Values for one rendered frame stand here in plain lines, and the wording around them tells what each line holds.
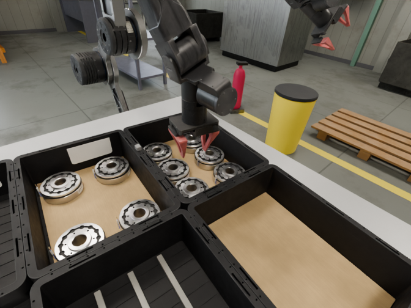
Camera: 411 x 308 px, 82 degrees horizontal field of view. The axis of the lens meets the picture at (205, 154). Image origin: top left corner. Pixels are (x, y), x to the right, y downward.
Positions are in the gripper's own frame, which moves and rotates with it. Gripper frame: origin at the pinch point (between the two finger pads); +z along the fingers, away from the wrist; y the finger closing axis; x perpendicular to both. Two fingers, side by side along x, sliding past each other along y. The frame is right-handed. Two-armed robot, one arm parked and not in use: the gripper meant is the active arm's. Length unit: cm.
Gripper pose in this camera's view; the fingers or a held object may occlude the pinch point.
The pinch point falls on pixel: (193, 150)
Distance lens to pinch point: 60.3
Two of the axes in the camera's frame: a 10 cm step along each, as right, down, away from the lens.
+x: -4.9, -5.5, 6.8
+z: -0.4, 7.9, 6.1
